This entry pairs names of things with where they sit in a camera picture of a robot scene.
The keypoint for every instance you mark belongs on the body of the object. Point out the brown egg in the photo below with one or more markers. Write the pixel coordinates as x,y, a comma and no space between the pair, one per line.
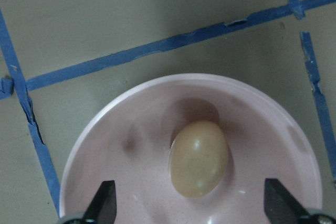
198,159

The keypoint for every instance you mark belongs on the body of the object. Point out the pink bowl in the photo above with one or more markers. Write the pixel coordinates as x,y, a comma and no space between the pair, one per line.
129,141

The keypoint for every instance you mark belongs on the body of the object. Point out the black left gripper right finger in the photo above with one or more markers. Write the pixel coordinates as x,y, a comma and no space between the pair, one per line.
280,206

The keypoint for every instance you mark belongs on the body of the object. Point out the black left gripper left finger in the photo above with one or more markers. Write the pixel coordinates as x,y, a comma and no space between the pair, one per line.
102,208

